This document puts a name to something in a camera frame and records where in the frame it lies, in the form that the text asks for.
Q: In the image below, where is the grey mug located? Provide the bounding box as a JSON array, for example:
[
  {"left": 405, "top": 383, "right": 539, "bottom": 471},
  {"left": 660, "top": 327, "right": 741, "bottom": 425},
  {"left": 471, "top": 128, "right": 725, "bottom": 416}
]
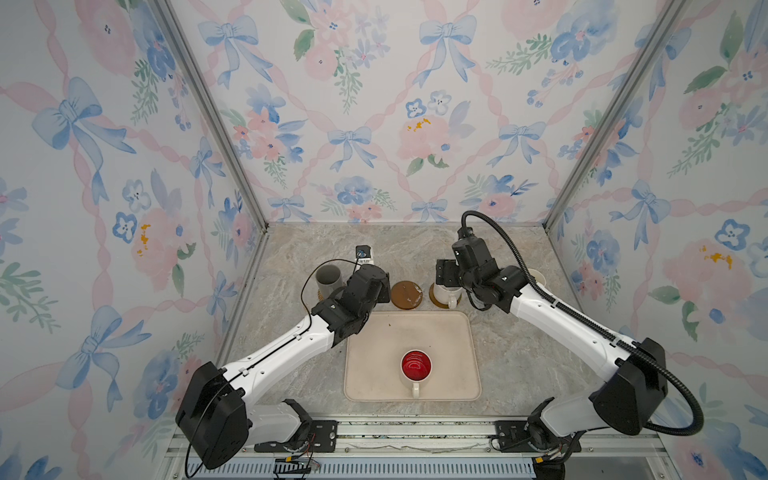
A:
[{"left": 314, "top": 264, "right": 344, "bottom": 300}]

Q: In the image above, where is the cream mug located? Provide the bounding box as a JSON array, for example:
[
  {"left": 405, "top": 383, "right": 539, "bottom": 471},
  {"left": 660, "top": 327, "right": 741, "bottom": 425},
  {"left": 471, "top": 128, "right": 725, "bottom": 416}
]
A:
[{"left": 529, "top": 269, "right": 547, "bottom": 286}]

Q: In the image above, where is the plain brown wooden coaster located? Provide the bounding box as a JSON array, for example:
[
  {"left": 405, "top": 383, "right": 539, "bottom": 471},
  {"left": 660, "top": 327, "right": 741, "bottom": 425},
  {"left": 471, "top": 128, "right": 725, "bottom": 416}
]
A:
[{"left": 428, "top": 285, "right": 460, "bottom": 311}]

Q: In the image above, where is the scratched brown wooden coaster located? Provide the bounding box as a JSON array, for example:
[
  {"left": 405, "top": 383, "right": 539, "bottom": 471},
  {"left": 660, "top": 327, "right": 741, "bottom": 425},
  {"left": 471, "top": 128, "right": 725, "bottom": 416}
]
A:
[{"left": 390, "top": 280, "right": 423, "bottom": 310}]

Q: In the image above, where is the red inside white mug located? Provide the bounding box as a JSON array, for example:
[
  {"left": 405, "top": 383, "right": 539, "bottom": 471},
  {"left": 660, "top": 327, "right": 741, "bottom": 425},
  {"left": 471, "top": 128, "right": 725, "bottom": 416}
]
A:
[{"left": 399, "top": 350, "right": 433, "bottom": 400}]

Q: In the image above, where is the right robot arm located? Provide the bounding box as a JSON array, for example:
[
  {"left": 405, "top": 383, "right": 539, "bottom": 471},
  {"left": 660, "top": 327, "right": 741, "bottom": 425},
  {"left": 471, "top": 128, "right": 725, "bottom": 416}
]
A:
[{"left": 436, "top": 236, "right": 668, "bottom": 452}]

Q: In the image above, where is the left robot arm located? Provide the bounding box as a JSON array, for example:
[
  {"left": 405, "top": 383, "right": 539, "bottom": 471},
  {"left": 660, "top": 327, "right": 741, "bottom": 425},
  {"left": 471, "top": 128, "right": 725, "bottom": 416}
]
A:
[{"left": 175, "top": 264, "right": 390, "bottom": 470}]

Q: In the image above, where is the beige serving tray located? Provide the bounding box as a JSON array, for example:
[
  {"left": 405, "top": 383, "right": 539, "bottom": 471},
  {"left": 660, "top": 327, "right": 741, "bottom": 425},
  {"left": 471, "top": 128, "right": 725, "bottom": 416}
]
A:
[{"left": 344, "top": 310, "right": 482, "bottom": 402}]

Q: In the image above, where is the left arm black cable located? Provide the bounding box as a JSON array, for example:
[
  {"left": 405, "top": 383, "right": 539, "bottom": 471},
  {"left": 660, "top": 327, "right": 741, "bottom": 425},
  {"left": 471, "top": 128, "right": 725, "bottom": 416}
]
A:
[{"left": 299, "top": 258, "right": 361, "bottom": 319}]

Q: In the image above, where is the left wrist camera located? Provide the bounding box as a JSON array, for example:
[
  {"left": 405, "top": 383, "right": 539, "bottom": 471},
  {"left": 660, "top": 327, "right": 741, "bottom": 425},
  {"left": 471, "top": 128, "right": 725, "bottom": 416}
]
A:
[{"left": 355, "top": 245, "right": 374, "bottom": 265}]

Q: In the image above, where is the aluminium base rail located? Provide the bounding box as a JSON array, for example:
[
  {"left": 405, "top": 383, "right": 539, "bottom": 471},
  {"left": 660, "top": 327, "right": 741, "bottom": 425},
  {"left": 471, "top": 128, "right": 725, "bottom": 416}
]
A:
[{"left": 156, "top": 416, "right": 681, "bottom": 479}]

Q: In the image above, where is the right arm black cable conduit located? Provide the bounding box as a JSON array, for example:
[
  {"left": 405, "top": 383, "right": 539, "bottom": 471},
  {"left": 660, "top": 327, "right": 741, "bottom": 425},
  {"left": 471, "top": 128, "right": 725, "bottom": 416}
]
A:
[{"left": 460, "top": 210, "right": 705, "bottom": 437}]

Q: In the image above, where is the left aluminium corner post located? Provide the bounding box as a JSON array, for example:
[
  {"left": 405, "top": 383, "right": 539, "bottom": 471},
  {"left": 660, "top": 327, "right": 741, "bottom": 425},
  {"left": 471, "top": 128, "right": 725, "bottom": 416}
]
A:
[{"left": 148, "top": 0, "right": 268, "bottom": 234}]

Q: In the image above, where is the aluminium corner post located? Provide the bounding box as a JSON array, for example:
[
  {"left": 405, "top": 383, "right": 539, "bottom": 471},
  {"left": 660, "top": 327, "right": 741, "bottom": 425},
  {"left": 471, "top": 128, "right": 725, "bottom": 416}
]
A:
[
  {"left": 148, "top": 0, "right": 268, "bottom": 234},
  {"left": 543, "top": 0, "right": 690, "bottom": 234}
]

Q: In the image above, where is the right aluminium corner post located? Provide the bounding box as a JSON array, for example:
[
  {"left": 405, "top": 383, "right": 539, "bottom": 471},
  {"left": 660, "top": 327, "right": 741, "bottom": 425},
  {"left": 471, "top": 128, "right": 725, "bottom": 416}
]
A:
[{"left": 543, "top": 0, "right": 690, "bottom": 234}]

